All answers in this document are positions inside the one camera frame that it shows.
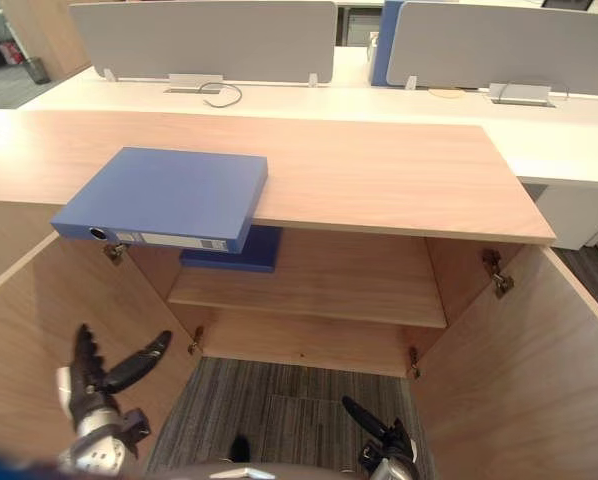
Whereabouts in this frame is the dark blue folder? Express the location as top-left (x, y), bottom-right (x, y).
top-left (180, 225), bottom-right (284, 275)

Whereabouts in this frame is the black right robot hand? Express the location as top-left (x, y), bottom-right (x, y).
top-left (341, 396), bottom-right (421, 466)

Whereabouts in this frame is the white desk pedestal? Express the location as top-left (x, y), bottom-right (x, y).
top-left (531, 182), bottom-right (598, 251)

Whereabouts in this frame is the grey cable box lid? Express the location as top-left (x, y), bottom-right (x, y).
top-left (164, 73), bottom-right (226, 95)
top-left (488, 82), bottom-right (554, 108)

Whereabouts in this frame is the blue divider panel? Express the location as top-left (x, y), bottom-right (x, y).
top-left (369, 0), bottom-right (406, 88)

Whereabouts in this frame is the light wood office cabinet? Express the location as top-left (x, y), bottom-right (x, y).
top-left (0, 108), bottom-right (556, 380)

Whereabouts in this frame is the blue folder with label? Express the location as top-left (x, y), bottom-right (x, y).
top-left (50, 146), bottom-right (270, 255)

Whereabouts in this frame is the wooden partition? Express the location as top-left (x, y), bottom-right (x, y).
top-left (2, 0), bottom-right (93, 82)

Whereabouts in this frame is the red object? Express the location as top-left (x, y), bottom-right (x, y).
top-left (0, 41), bottom-right (24, 65)

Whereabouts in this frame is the white office desk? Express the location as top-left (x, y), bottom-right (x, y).
top-left (16, 45), bottom-right (598, 187)

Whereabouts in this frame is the wooden cabinet shelf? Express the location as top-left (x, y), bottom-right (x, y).
top-left (167, 269), bottom-right (449, 330)

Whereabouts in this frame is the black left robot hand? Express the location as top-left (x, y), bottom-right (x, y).
top-left (54, 323), bottom-right (173, 431)

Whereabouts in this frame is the grey desk divider panel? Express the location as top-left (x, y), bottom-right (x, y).
top-left (385, 0), bottom-right (598, 102)
top-left (67, 0), bottom-right (340, 84)

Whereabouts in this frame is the wooden cabinet door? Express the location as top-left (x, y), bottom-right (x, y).
top-left (407, 244), bottom-right (598, 480)
top-left (0, 231), bottom-right (201, 471)

